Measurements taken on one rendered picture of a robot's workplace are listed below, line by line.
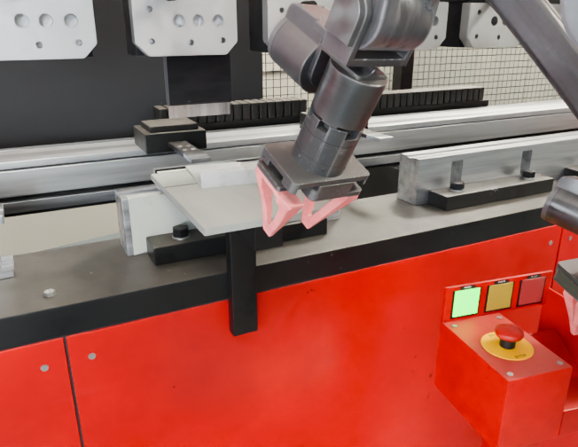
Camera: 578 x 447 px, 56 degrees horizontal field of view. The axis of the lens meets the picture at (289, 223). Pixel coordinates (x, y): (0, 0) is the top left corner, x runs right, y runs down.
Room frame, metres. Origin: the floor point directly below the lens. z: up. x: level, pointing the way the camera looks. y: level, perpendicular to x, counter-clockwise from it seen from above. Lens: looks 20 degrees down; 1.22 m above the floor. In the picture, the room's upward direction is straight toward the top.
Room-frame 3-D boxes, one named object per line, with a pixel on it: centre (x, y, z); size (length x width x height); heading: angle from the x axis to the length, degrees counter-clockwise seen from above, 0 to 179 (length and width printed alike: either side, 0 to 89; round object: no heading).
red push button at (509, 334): (0.67, -0.32, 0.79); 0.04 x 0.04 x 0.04
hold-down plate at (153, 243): (0.83, 0.08, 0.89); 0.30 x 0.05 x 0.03; 116
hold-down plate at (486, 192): (1.08, -0.43, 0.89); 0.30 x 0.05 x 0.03; 116
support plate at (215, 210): (0.73, 0.07, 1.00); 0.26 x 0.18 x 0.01; 26
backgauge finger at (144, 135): (1.01, 0.21, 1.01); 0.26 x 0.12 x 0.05; 26
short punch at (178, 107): (0.87, 0.14, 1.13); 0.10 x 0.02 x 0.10; 116
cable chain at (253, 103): (1.32, 0.13, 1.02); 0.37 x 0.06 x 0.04; 116
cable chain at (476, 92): (1.57, -0.37, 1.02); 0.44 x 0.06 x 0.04; 116
